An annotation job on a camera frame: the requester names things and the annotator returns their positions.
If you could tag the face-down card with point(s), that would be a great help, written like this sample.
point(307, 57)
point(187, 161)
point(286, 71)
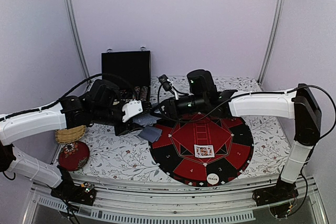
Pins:
point(159, 131)

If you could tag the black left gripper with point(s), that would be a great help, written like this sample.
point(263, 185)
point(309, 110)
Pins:
point(119, 130)

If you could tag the red floral round cushion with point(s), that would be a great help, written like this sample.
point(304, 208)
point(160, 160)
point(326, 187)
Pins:
point(74, 156)

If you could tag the black poker chip case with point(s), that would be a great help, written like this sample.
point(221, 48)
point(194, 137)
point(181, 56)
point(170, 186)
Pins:
point(129, 70)

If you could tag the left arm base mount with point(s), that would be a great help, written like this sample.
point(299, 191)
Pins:
point(67, 191)

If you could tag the round red black poker mat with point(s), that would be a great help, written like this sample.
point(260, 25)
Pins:
point(174, 151)

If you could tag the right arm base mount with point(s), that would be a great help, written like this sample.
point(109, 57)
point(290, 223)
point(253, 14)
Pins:
point(282, 197)

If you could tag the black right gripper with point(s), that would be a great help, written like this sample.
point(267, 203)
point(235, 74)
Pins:
point(170, 107)

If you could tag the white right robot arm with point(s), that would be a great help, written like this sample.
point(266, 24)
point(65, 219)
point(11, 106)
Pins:
point(298, 104)

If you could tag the woven bamboo tray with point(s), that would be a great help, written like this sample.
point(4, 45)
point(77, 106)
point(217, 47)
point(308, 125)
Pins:
point(66, 136)

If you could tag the aluminium frame post left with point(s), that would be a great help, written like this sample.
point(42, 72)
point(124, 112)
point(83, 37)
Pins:
point(76, 38)

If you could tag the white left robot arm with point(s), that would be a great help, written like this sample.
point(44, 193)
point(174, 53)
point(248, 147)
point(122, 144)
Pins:
point(101, 104)

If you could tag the far right chip row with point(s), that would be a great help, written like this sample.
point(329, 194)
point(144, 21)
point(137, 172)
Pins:
point(144, 93)

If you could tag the white blue dealer button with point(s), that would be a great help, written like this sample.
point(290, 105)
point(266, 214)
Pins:
point(212, 179)

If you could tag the face-up king card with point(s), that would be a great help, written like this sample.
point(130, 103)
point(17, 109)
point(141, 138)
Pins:
point(204, 151)

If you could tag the blue playing card deck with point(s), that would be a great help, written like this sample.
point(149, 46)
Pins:
point(145, 119)

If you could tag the floral white tablecloth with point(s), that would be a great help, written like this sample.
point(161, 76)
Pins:
point(128, 157)

